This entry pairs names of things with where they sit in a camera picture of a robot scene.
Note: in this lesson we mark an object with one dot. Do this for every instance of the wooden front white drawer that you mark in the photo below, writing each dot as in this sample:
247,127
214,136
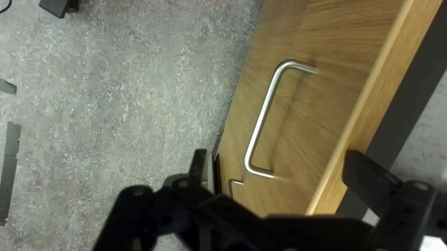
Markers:
325,92

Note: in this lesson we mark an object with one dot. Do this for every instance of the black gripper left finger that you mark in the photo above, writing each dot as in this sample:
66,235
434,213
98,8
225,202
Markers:
140,217

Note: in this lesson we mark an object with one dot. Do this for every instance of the long black floor tape strip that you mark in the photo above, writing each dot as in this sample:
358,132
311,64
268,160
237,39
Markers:
10,171

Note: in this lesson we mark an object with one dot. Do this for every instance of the short black floor tape piece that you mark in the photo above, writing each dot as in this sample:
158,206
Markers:
7,86

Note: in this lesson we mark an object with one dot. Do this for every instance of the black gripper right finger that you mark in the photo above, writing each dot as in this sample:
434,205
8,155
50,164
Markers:
399,209

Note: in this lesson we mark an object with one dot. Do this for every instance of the black electronic device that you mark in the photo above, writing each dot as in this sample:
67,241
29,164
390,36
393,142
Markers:
57,5

